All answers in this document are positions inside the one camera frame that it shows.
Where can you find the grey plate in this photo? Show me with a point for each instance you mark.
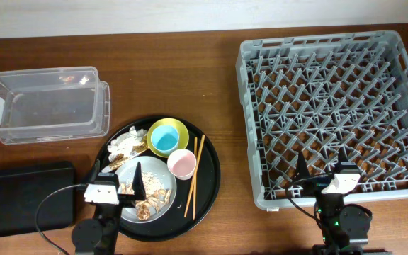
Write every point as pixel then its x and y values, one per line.
pixel 149 165

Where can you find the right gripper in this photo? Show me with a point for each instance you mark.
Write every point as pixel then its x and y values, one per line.
pixel 316 183

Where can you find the clear plastic bin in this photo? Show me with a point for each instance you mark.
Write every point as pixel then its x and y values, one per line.
pixel 53 104

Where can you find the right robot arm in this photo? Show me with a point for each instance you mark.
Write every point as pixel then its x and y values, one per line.
pixel 344 226

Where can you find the black rectangular bin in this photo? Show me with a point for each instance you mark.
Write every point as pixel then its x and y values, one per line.
pixel 23 189

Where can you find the pink cup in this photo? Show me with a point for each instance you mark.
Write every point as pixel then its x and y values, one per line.
pixel 182 164

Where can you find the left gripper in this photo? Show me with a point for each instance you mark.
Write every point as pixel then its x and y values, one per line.
pixel 137 196

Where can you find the yellow-green bowl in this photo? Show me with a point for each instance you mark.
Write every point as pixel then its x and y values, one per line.
pixel 183 136

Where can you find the blue cup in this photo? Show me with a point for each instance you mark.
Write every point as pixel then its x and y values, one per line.
pixel 165 139

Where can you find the food scraps on plate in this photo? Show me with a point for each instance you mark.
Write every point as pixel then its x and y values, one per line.
pixel 157 199

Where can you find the grey dishwasher rack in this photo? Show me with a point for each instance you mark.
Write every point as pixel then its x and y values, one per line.
pixel 318 93

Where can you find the wooden chopstick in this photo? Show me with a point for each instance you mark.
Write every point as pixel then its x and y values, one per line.
pixel 194 182
pixel 192 191

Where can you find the white napkin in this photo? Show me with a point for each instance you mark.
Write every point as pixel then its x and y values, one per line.
pixel 128 145

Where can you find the round black tray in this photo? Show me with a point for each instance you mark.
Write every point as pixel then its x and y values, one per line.
pixel 173 223

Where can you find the gold foil wrapper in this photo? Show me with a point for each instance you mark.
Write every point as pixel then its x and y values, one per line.
pixel 126 159

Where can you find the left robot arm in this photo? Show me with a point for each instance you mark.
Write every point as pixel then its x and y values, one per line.
pixel 98 235

